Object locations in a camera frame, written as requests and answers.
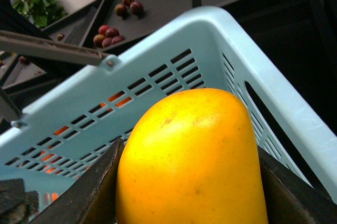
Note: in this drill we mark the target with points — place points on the black fruit display shelf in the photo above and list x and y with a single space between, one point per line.
297 35

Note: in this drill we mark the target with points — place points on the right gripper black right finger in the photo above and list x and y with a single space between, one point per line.
289 199

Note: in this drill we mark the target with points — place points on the yellow mango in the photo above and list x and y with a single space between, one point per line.
192 158

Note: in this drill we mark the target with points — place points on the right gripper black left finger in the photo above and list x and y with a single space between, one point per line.
91 199

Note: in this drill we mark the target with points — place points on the light blue plastic basket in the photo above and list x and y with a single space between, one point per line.
63 133

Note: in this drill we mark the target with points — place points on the green potted plant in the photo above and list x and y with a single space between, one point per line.
41 13

